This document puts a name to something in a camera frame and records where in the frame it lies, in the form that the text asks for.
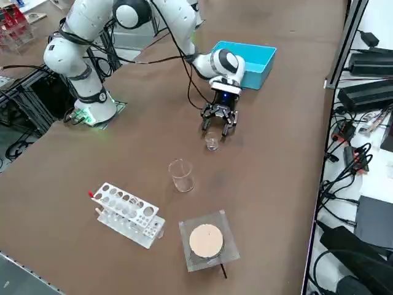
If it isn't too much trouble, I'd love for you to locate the black power brick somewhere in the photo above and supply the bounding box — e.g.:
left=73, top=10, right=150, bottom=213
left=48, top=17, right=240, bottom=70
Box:
left=337, top=79, right=393, bottom=109
left=349, top=47, right=393, bottom=76

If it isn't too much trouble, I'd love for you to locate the black flat box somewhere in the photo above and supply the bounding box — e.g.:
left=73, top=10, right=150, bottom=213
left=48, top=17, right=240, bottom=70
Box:
left=356, top=195, right=393, bottom=246

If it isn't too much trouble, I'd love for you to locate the aluminium profile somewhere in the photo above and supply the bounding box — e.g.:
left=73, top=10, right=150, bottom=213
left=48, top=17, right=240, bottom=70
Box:
left=324, top=0, right=369, bottom=90

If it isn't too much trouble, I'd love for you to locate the black padded bag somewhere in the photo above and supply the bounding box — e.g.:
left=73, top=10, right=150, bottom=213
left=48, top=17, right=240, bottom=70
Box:
left=319, top=226, right=393, bottom=295

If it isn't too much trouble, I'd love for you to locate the clear acrylic shelf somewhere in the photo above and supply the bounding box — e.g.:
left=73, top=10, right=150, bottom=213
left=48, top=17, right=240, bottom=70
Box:
left=0, top=4, right=37, bottom=55

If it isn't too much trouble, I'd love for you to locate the black red power strip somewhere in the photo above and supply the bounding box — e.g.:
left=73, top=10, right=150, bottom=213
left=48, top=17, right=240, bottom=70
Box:
left=331, top=119, right=357, bottom=144
left=343, top=146, right=371, bottom=175

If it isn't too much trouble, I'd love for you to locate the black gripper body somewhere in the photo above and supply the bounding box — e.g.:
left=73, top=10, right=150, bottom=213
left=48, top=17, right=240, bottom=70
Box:
left=211, top=88, right=239, bottom=112

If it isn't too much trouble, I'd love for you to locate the small glass beaker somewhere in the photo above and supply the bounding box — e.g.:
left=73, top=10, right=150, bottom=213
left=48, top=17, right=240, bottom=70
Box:
left=204, top=132, right=219, bottom=151

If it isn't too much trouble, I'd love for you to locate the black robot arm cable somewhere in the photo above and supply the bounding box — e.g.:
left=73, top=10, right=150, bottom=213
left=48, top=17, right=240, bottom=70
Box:
left=149, top=0, right=216, bottom=111

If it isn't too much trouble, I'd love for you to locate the wire gauze ceramic disc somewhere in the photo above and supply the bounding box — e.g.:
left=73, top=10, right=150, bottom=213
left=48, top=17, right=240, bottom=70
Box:
left=179, top=210, right=240, bottom=273

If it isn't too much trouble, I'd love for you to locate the black metal frame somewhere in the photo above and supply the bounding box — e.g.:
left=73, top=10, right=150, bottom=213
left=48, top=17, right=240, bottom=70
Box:
left=0, top=67, right=77, bottom=136

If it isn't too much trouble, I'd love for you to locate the white test tube rack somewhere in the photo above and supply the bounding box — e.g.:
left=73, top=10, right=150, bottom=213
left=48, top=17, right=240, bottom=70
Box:
left=91, top=182, right=166, bottom=249

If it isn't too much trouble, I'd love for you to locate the large glass beaker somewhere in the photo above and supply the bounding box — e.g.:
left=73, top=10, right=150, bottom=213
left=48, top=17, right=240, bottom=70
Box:
left=168, top=159, right=195, bottom=193

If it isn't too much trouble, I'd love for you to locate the black power adapter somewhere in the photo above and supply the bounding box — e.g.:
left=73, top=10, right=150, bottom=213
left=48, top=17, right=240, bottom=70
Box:
left=359, top=30, right=381, bottom=47

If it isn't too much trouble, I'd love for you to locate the blue plastic bin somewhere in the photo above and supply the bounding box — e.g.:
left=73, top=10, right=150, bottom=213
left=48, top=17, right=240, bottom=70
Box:
left=209, top=41, right=279, bottom=90

